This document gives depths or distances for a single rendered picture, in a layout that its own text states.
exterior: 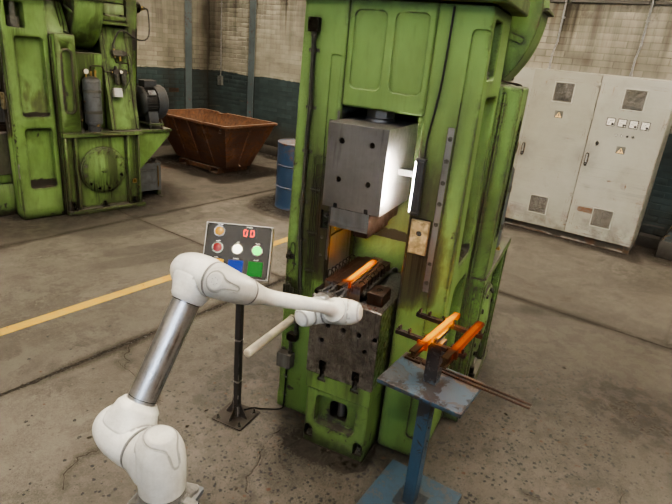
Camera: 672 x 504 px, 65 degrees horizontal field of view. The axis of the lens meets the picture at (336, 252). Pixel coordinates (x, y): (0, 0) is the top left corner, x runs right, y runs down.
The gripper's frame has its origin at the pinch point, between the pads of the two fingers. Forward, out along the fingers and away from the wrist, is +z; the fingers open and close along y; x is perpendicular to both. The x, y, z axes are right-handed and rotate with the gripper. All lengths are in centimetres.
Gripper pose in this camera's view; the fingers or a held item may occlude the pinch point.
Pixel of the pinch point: (342, 286)
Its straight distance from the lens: 259.6
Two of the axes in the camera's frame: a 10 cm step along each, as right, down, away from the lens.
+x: 0.9, -9.3, -3.5
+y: 9.0, 2.3, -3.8
